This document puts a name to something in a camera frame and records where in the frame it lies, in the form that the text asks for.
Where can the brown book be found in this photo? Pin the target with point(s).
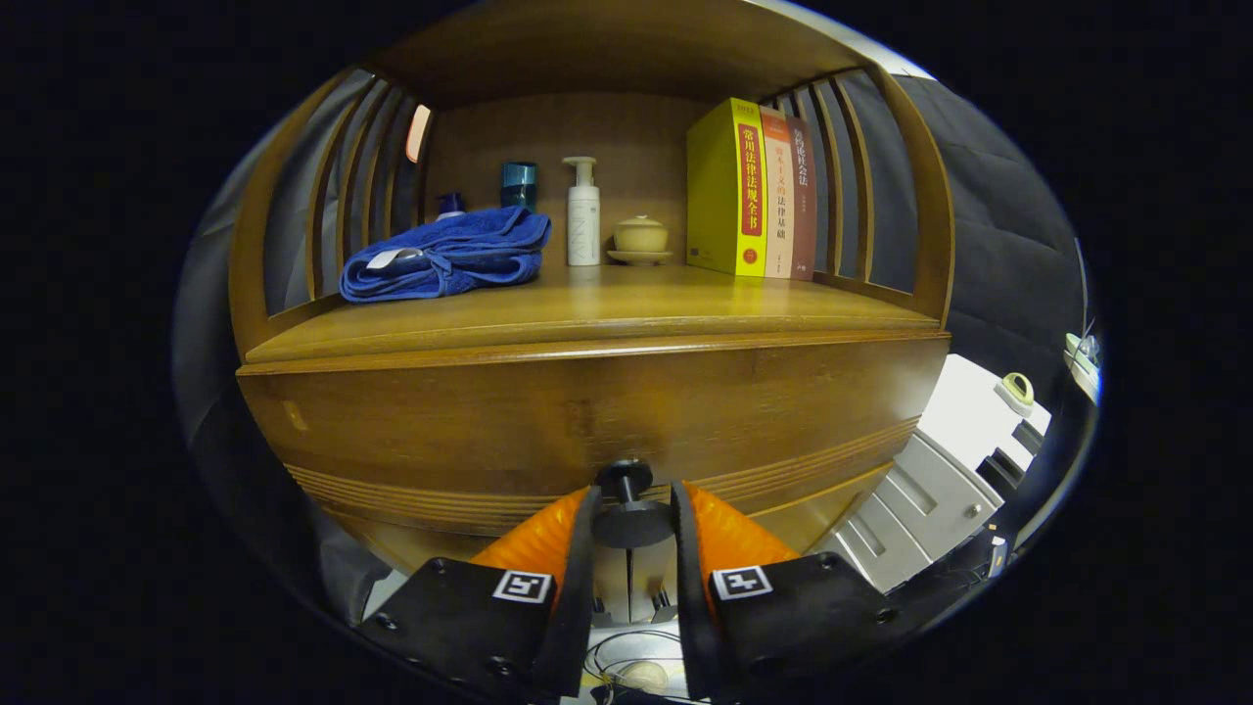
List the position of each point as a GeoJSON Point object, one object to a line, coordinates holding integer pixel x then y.
{"type": "Point", "coordinates": [804, 206]}

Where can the orange white book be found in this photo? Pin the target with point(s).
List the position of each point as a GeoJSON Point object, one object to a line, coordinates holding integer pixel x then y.
{"type": "Point", "coordinates": [778, 196]}

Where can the white pump bottle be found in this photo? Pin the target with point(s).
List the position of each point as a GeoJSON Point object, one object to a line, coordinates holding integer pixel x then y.
{"type": "Point", "coordinates": [583, 220]}

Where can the beige lidded teacup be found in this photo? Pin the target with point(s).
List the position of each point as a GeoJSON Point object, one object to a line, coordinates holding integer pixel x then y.
{"type": "Point", "coordinates": [641, 238]}

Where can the white desk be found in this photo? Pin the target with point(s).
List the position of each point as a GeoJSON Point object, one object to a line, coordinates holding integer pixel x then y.
{"type": "Point", "coordinates": [1082, 367]}

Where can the wooden drawer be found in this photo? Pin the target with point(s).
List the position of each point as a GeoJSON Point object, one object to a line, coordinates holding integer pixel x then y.
{"type": "Point", "coordinates": [489, 421]}

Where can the blue towel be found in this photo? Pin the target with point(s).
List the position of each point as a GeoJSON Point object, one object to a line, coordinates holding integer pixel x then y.
{"type": "Point", "coordinates": [450, 255]}

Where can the wooden countertop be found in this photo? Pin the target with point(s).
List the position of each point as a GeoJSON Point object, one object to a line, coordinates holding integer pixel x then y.
{"type": "Point", "coordinates": [636, 304]}

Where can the pale green tape roll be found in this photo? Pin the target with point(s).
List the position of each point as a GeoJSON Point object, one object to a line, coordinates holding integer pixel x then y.
{"type": "Point", "coordinates": [1014, 392]}

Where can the small blue white bottle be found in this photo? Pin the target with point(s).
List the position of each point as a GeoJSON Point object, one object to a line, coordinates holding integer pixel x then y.
{"type": "Point", "coordinates": [451, 204]}

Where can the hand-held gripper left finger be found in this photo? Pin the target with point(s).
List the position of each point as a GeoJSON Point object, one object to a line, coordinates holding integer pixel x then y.
{"type": "Point", "coordinates": [578, 587]}

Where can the teal cylindrical bottle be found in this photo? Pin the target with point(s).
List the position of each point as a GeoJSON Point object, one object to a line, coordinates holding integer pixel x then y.
{"type": "Point", "coordinates": [519, 184]}

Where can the small black item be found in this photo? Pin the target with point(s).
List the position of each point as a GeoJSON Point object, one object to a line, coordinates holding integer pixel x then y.
{"type": "Point", "coordinates": [1029, 437]}

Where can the white side cabinet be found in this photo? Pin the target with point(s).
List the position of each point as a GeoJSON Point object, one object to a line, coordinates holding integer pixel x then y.
{"type": "Point", "coordinates": [964, 411]}

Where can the wooden cabinet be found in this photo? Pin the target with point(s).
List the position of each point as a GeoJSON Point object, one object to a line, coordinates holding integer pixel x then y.
{"type": "Point", "coordinates": [548, 39]}

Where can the yellow book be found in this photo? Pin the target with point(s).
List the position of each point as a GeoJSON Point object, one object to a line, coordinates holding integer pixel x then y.
{"type": "Point", "coordinates": [710, 186]}

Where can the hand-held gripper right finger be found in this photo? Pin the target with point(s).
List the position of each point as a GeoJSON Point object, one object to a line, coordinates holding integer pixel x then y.
{"type": "Point", "coordinates": [690, 587]}

